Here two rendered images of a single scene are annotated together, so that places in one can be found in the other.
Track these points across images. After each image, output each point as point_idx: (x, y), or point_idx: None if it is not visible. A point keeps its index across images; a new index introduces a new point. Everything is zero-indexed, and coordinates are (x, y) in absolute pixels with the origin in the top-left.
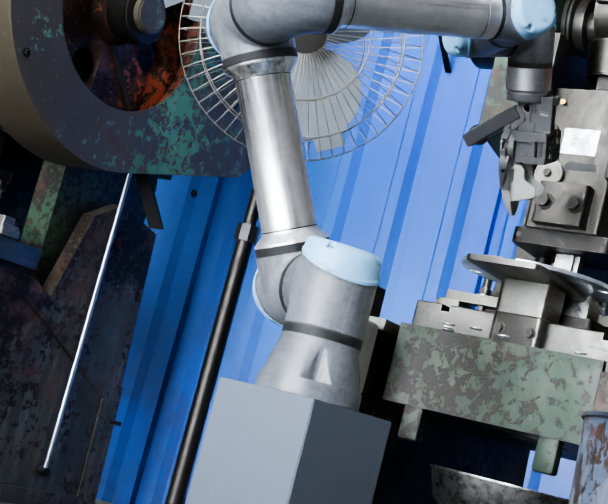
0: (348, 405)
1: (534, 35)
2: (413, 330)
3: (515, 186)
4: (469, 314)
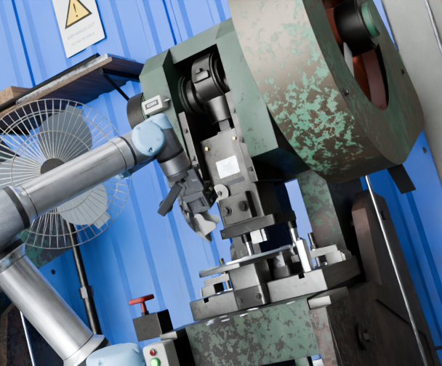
0: None
1: (157, 151)
2: (194, 328)
3: (202, 226)
4: (220, 298)
